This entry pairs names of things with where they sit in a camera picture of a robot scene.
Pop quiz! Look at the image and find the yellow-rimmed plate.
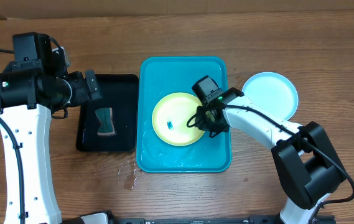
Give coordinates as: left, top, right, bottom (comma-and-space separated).
152, 92, 205, 146

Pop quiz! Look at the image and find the light blue plate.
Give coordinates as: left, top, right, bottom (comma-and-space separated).
242, 72, 299, 120

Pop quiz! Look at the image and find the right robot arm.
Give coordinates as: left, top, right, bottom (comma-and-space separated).
187, 92, 352, 223

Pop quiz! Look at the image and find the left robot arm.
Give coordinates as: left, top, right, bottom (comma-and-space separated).
0, 68, 101, 223

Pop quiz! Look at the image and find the black plastic tray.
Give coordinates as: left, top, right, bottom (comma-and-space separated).
76, 74, 139, 152

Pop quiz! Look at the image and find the teal plastic tray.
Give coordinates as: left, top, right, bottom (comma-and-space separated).
136, 56, 232, 173

